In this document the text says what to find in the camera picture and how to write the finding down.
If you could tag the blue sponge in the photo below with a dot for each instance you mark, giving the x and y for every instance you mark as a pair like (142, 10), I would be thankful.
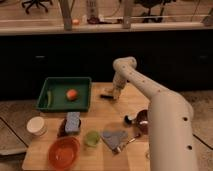
(72, 122)

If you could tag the orange ball on shelf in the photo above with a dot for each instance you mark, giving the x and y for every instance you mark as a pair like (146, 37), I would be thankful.
(75, 22)

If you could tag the orange tomato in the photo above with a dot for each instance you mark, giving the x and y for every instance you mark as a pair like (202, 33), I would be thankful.
(71, 94)

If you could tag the black round knob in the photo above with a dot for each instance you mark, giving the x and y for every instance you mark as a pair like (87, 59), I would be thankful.
(129, 120)

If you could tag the green plastic tray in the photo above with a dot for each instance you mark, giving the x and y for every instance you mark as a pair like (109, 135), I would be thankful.
(59, 86)

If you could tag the green pepper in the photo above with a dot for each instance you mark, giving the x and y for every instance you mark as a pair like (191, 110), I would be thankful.
(49, 98)

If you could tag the black office chair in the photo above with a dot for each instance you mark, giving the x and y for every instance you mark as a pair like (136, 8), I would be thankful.
(29, 3)
(149, 4)

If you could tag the blue grey cloth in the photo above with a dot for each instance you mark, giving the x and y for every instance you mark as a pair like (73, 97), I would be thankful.
(113, 138)

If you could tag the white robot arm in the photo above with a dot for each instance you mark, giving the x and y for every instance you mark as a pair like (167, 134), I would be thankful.
(170, 134)

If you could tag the green plastic cup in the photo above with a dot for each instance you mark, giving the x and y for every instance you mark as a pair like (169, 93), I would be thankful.
(91, 138)

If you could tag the orange plastic bowl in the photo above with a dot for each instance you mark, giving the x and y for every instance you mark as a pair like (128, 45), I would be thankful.
(63, 153)

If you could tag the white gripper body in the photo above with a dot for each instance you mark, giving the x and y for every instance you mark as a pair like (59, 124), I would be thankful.
(116, 93)

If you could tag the black office chair right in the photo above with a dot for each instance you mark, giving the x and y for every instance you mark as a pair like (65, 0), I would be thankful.
(149, 4)

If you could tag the dark red bowl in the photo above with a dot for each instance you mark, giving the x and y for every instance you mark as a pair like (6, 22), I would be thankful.
(142, 121)

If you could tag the white cup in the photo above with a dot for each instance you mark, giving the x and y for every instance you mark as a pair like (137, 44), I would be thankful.
(36, 126)

